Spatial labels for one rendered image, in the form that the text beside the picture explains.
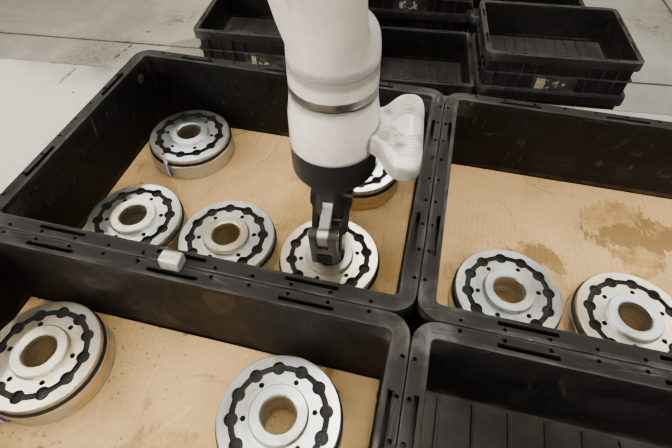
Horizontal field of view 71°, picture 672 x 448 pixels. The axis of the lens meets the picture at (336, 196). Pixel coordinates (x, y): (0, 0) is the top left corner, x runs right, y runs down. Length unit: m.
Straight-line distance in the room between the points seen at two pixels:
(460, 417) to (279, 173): 0.35
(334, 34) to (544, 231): 0.38
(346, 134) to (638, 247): 0.39
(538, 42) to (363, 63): 1.35
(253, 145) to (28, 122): 0.52
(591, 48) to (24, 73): 1.51
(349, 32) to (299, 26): 0.03
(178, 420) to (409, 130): 0.32
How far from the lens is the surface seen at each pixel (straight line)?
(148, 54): 0.68
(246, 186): 0.60
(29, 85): 1.16
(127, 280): 0.45
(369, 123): 0.36
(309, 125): 0.36
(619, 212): 0.66
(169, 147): 0.63
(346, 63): 0.32
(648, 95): 2.54
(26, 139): 1.01
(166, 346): 0.50
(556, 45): 1.66
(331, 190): 0.40
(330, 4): 0.29
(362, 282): 0.47
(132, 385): 0.49
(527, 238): 0.58
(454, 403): 0.47
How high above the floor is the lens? 1.26
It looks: 48 degrees down
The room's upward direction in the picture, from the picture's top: straight up
